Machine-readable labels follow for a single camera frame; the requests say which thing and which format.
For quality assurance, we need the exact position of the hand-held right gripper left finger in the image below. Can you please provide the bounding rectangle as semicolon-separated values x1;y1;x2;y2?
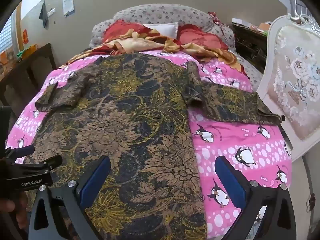
27;156;112;240

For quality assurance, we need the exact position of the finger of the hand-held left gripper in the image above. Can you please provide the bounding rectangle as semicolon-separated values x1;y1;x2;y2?
4;145;35;160
6;154;63;174

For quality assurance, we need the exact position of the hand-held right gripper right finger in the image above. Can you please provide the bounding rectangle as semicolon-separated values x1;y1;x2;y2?
214;156;299;240

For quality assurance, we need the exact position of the brown floral patterned shirt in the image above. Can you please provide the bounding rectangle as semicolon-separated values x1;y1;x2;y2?
24;52;285;240

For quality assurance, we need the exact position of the person's left hand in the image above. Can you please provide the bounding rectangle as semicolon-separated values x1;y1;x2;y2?
0;197;28;230

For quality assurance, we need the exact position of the pink penguin print blanket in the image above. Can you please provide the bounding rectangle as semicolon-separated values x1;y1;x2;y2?
5;50;293;240

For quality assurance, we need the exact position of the plain dark wooden cabinet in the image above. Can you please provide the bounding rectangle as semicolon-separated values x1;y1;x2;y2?
0;43;57;115

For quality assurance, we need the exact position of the green and orange bag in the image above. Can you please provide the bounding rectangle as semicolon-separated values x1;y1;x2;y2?
16;44;38;59

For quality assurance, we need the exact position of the white ornate upholstered chair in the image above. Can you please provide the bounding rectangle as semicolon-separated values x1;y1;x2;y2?
256;14;320;163

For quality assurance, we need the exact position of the carved dark wooden cabinet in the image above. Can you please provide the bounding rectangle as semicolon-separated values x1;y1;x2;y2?
231;22;269;70

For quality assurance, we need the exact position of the hanging dark cloth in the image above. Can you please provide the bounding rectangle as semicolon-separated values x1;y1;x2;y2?
39;1;49;28

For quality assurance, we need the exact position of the red frilled pillow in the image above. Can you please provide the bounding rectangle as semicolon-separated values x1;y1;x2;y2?
176;24;229;50
102;19;150;43

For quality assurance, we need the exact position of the red and yellow blanket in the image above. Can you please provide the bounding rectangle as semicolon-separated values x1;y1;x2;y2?
67;29;250;80

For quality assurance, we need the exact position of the white box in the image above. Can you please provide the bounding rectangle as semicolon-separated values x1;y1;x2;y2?
232;17;253;27

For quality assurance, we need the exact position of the red floral cloth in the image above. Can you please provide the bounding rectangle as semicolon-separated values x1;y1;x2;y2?
208;11;225;28

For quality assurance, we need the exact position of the white pillow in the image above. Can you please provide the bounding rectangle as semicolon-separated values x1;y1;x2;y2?
142;22;179;39

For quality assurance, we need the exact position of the floral upholstered headboard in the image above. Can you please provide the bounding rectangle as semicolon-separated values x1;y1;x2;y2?
90;4;237;49

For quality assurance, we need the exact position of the metal window grille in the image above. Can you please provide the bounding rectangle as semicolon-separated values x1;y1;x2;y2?
289;0;309;15

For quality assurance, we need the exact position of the wall calendar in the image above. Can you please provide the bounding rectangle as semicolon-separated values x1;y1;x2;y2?
62;0;75;18

